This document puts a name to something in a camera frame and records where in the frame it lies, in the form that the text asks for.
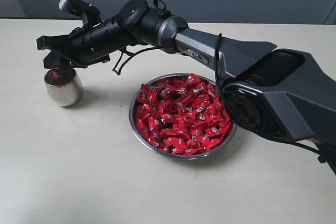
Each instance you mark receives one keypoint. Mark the pile of red candies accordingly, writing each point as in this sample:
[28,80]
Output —
[183,115]

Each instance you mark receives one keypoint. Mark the round steel bowl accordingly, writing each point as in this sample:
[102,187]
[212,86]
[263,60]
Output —
[183,116]

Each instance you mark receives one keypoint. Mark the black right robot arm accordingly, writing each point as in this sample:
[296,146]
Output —
[281,95]

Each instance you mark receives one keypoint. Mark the steel cup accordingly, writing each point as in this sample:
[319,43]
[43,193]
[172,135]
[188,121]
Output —
[68,94]

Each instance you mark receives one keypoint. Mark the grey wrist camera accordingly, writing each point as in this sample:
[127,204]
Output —
[88,13]

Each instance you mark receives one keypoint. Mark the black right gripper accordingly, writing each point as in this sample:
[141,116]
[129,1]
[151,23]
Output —
[90,44]

